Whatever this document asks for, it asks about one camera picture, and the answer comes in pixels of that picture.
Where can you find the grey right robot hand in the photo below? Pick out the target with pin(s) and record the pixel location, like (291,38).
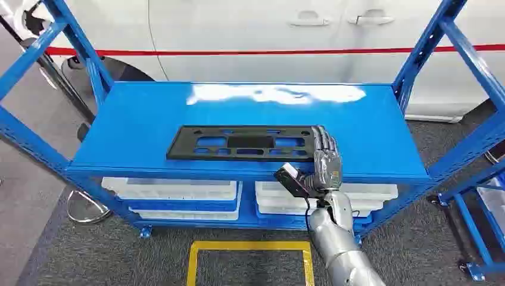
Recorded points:
(328,165)

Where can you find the black plastic plate bracket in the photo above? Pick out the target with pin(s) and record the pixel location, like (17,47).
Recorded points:
(177,152)

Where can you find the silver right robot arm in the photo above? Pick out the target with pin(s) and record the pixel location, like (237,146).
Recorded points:
(339,244)

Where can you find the white plastic tray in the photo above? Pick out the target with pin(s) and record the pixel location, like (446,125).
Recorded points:
(169,189)
(284,206)
(363,191)
(189,215)

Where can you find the white car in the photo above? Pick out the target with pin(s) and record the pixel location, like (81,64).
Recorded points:
(244,35)

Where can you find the small blue metal rack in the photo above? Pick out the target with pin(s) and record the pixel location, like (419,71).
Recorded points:
(473,237)

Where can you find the blue metal shelf rack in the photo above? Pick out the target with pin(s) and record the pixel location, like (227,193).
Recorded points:
(157,118)

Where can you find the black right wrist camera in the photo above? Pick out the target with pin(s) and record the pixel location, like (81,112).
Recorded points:
(291,181)

